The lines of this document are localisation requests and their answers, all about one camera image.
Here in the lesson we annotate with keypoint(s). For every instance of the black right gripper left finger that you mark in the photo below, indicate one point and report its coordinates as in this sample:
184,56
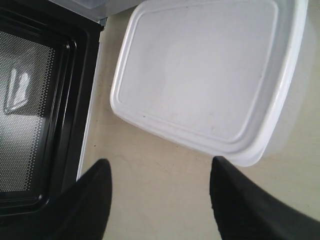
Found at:
80,213

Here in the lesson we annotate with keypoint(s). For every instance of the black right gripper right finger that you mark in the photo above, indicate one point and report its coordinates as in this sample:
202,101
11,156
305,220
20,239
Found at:
244,211

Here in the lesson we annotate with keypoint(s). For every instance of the white microwave door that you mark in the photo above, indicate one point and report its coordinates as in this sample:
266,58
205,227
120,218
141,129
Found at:
48,57

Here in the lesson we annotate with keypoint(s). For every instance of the white plastic lidded container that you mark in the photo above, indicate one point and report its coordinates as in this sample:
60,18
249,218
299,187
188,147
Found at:
222,77

